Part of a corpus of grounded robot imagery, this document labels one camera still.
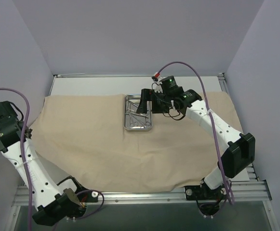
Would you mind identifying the beige surgical wrap cloth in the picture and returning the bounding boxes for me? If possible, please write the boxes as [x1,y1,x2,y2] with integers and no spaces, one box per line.
[31,91,244,193]

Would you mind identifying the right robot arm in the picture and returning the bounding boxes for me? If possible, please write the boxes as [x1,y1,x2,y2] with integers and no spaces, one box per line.
[136,76,255,199]

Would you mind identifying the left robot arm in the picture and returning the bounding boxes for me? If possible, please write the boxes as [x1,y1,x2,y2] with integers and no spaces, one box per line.
[0,101,85,226]

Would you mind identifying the steel surgical scissors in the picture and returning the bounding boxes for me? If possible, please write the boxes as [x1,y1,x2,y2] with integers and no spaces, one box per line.
[126,108,148,117]

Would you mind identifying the steel instrument tray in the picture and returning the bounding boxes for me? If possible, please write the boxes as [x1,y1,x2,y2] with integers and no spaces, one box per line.
[123,94,152,131]

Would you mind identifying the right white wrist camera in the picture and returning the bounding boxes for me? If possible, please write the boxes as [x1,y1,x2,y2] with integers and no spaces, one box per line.
[151,72,163,93]

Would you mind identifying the back aluminium rail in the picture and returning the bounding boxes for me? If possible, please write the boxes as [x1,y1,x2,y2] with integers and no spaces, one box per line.
[54,73,225,79]

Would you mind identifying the aluminium rail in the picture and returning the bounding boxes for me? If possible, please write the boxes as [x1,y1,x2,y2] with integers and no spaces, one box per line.
[54,73,225,79]
[12,181,272,206]
[218,73,258,182]

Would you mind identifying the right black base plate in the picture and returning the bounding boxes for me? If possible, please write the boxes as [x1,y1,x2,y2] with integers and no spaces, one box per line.
[184,184,226,201]

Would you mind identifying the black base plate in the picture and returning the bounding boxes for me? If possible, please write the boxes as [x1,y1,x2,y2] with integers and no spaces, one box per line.
[184,184,226,201]
[78,190,99,203]

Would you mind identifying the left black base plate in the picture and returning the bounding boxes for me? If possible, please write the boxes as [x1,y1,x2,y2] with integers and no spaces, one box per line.
[78,190,99,203]

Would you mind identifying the right side aluminium rail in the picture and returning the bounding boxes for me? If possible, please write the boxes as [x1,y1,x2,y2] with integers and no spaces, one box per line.
[218,73,258,182]

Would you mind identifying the front aluminium rail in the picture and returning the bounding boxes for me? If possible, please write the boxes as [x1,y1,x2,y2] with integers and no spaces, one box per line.
[12,181,272,206]

